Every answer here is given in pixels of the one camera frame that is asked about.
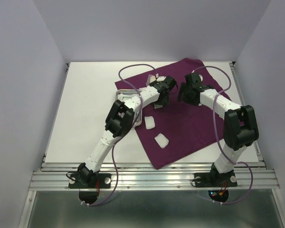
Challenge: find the stainless steel tray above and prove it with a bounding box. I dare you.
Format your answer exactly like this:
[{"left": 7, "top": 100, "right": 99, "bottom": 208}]
[{"left": 115, "top": 89, "right": 142, "bottom": 127}]

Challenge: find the small clear bagged packet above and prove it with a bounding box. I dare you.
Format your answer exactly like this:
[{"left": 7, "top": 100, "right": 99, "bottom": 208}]
[{"left": 154, "top": 104, "right": 163, "bottom": 109}]

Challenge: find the white green sterile pouch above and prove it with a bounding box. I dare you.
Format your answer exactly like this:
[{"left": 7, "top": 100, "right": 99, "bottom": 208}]
[{"left": 117, "top": 94, "right": 135, "bottom": 101}]

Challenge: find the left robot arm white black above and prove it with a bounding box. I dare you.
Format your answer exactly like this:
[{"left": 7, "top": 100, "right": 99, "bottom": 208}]
[{"left": 73, "top": 76, "right": 177, "bottom": 188}]

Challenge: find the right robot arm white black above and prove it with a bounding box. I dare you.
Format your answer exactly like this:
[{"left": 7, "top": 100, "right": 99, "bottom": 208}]
[{"left": 178, "top": 73, "right": 259, "bottom": 188}]

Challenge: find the purple surgical cloth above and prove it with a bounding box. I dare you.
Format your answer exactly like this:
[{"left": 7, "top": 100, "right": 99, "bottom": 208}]
[{"left": 114, "top": 58, "right": 224, "bottom": 169}]

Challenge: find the bagged beige bandage roll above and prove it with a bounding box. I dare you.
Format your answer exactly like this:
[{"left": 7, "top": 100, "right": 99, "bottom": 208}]
[{"left": 146, "top": 74, "right": 158, "bottom": 86}]

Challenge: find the white gauze pad middle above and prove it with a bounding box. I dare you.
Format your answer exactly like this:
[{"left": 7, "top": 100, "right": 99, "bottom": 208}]
[{"left": 144, "top": 116, "right": 155, "bottom": 130}]

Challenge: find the white gauze pad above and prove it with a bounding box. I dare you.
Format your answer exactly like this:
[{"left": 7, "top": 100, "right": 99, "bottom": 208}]
[
  {"left": 154, "top": 133, "right": 169, "bottom": 149},
  {"left": 144, "top": 116, "right": 155, "bottom": 130}
]

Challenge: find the white gauze pad bottom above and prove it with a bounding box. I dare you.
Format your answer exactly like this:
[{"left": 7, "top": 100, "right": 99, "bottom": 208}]
[{"left": 154, "top": 133, "right": 169, "bottom": 149}]

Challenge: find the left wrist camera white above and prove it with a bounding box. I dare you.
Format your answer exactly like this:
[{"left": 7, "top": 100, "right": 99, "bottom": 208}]
[{"left": 155, "top": 74, "right": 166, "bottom": 82}]

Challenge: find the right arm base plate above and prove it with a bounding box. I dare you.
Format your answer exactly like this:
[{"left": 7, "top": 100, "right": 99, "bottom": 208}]
[{"left": 191, "top": 172, "right": 238, "bottom": 188}]

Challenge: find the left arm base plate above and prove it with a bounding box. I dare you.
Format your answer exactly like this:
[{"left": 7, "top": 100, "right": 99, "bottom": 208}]
[{"left": 66, "top": 172, "right": 112, "bottom": 189}]

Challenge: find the aluminium front rail frame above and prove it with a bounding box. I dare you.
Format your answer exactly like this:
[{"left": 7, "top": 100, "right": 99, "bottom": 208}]
[{"left": 29, "top": 161, "right": 280, "bottom": 191}]

